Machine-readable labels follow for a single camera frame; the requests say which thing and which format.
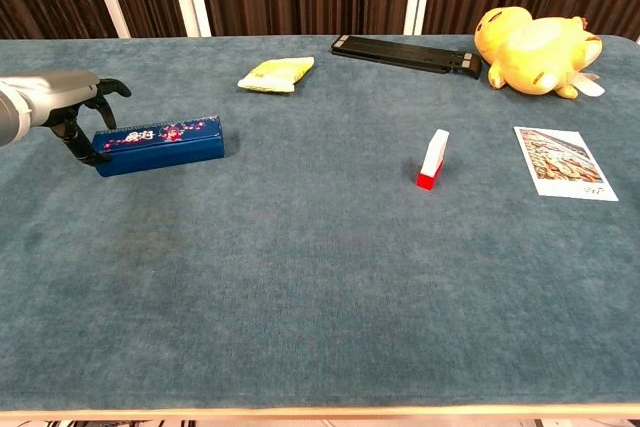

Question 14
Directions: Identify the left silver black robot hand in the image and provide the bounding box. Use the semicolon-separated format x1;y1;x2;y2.
0;70;133;167

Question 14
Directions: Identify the blue printed glasses case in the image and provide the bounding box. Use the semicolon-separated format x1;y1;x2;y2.
92;114;226;178

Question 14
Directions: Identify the yellow snack packet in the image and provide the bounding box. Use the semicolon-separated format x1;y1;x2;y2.
236;55;316;94

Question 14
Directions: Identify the teal felt table cover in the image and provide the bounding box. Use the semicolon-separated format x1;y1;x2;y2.
0;34;640;411

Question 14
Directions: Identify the black folding stand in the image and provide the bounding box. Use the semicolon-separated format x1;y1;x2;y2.
330;34;483;81

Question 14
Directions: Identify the red and white block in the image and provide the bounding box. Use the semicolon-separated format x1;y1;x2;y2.
416;128;451;192

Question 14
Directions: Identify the yellow plush toy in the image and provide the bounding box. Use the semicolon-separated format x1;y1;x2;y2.
473;5;606;100

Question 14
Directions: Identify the white bordered photo card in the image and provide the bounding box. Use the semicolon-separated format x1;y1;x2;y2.
513;125;620;203

